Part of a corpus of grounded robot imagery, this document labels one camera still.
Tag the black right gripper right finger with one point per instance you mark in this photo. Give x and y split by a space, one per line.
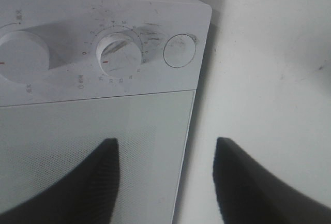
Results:
246 192

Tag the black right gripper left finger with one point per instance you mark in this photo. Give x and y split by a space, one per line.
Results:
85 195

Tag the white microwave door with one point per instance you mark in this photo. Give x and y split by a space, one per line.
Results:
41 143

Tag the round door release button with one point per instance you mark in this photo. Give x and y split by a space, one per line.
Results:
179 51

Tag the white lower timer knob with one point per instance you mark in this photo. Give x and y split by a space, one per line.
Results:
118 55

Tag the white upper power knob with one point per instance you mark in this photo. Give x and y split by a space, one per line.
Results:
25 57

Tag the white microwave oven body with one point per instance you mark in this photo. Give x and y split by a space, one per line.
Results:
72 28

